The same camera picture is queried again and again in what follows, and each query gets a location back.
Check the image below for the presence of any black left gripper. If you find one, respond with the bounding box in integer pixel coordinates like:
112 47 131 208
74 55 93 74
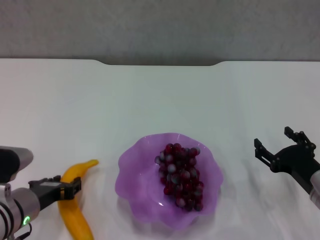
28 175 82 211

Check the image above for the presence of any thin dark wrist cable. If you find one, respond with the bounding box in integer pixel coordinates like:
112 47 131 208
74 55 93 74
13 222 33 240

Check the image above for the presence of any dark red grape bunch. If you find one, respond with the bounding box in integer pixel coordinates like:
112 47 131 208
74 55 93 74
154 142 205 213

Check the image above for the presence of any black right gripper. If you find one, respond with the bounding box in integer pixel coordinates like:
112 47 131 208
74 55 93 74
254 126 320 195

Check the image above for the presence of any purple wavy plastic plate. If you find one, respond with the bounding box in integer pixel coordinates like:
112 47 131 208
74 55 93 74
114 132 225 231

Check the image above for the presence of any yellow banana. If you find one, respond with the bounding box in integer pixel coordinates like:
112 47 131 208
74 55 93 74
57 159 100 240

